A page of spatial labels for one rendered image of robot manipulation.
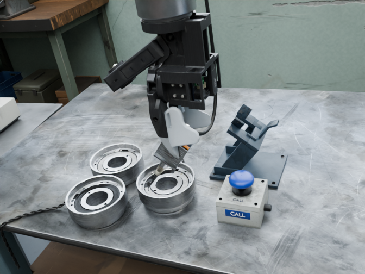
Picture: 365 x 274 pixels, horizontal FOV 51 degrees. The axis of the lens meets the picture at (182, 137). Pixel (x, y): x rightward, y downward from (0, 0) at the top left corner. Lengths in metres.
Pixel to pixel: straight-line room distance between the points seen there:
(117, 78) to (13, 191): 0.39
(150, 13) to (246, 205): 0.32
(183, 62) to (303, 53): 1.75
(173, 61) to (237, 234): 0.29
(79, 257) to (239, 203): 0.52
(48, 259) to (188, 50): 0.70
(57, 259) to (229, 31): 1.62
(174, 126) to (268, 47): 1.73
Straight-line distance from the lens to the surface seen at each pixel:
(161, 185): 0.71
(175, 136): 0.55
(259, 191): 0.63
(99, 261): 0.98
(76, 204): 0.70
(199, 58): 0.49
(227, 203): 0.61
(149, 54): 0.52
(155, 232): 0.65
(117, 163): 0.80
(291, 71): 2.27
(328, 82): 2.28
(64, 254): 1.04
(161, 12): 0.47
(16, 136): 1.35
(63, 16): 2.14
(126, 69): 0.54
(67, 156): 0.90
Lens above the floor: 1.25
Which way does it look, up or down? 31 degrees down
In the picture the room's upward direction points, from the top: 9 degrees counter-clockwise
